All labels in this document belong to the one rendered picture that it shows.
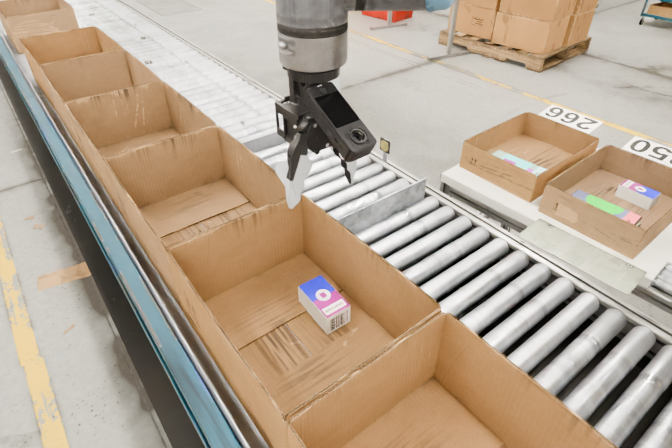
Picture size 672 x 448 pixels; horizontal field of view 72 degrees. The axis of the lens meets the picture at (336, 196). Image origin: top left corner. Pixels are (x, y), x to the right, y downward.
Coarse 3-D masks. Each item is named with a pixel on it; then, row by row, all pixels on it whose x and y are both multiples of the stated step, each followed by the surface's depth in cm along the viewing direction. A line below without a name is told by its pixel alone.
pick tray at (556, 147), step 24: (528, 120) 177; (552, 120) 169; (480, 144) 164; (504, 144) 173; (528, 144) 173; (552, 144) 172; (576, 144) 165; (480, 168) 155; (504, 168) 147; (552, 168) 143; (528, 192) 143
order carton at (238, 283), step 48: (192, 240) 85; (240, 240) 92; (288, 240) 100; (336, 240) 91; (192, 288) 74; (240, 288) 96; (288, 288) 96; (336, 288) 96; (384, 288) 83; (240, 336) 86; (288, 336) 87; (336, 336) 87; (384, 336) 86; (240, 384) 70; (288, 384) 78; (336, 384) 61
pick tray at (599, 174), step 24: (576, 168) 146; (600, 168) 160; (624, 168) 153; (648, 168) 148; (552, 192) 135; (600, 192) 148; (552, 216) 138; (576, 216) 131; (600, 216) 126; (648, 216) 137; (600, 240) 128; (624, 240) 123; (648, 240) 125
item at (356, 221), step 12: (420, 180) 144; (396, 192) 139; (408, 192) 142; (420, 192) 147; (372, 204) 134; (384, 204) 138; (396, 204) 142; (408, 204) 146; (348, 216) 130; (360, 216) 133; (372, 216) 137; (384, 216) 141; (348, 228) 132; (360, 228) 136
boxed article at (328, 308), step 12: (300, 288) 90; (312, 288) 90; (324, 288) 90; (300, 300) 92; (312, 300) 88; (324, 300) 88; (336, 300) 88; (312, 312) 89; (324, 312) 86; (336, 312) 86; (348, 312) 88; (324, 324) 86; (336, 324) 87
